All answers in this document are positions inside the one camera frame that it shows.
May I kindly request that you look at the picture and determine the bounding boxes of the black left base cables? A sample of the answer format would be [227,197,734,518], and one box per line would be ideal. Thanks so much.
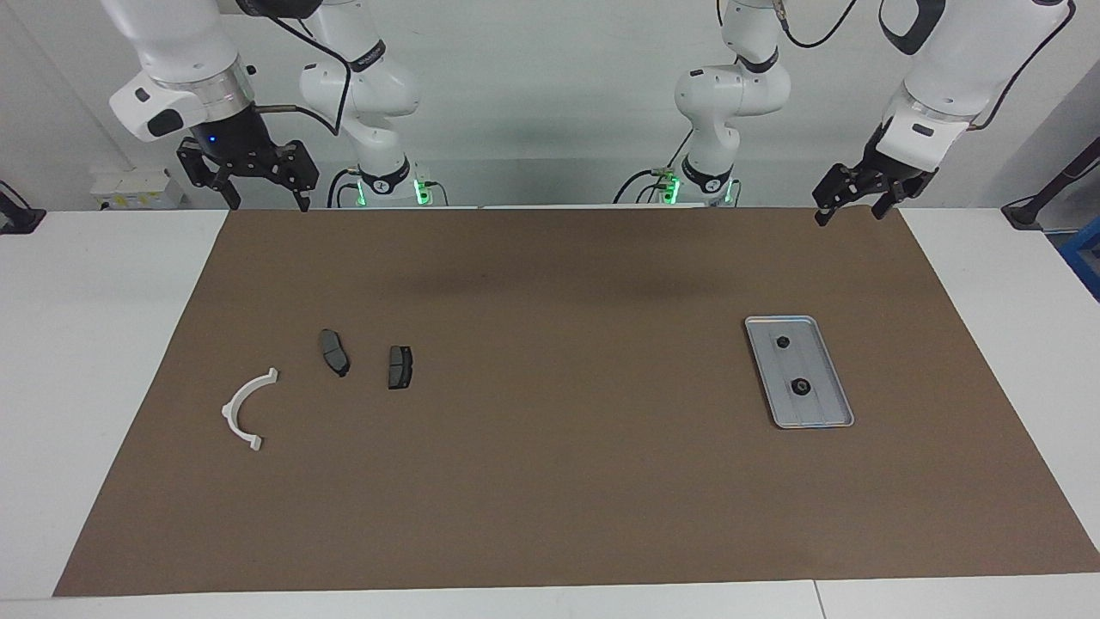
[613,129,694,205]

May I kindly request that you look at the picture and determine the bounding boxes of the black right base cables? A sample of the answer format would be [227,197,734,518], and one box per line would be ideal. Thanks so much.
[326,167,364,209]

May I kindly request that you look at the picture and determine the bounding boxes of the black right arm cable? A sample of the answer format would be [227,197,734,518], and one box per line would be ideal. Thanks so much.
[254,9,355,137]

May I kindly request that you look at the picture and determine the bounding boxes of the silver metal tray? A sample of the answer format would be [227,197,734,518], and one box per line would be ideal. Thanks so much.
[744,315,855,430]

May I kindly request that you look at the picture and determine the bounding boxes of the black angled stand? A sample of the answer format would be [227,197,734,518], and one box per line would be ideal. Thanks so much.
[1001,138,1100,231]

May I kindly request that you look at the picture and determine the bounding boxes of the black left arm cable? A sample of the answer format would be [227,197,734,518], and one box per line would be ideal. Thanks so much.
[773,0,1075,132]

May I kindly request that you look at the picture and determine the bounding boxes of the black table clamp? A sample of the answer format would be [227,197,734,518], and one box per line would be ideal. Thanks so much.
[0,181,46,235]

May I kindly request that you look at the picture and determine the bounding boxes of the white power box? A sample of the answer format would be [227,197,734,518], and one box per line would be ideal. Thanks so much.
[90,168,186,211]

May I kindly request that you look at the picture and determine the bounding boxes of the white semicircular bracket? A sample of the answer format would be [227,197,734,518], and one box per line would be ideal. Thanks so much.
[221,367,280,452]

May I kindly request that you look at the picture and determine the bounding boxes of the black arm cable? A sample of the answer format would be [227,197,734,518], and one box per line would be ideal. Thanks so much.
[254,9,355,137]
[773,0,1075,132]

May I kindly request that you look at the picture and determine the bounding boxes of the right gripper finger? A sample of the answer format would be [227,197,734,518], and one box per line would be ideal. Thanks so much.
[278,139,321,212]
[176,139,242,211]

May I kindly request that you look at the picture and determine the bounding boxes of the brown table mat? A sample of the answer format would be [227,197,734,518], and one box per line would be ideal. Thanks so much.
[52,206,1100,598]

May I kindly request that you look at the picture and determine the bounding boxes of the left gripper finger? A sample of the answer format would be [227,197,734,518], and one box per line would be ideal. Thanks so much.
[871,181,913,219]
[813,164,861,227]

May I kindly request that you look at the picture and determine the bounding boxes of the curved dark brake pad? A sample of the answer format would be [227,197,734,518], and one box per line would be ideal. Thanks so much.
[319,328,351,378]

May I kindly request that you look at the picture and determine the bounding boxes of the blue bin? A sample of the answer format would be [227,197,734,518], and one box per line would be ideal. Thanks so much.
[1059,215,1100,302]

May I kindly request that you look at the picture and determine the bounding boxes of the black base cables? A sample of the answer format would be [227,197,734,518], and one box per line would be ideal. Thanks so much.
[326,167,364,209]
[613,129,694,205]

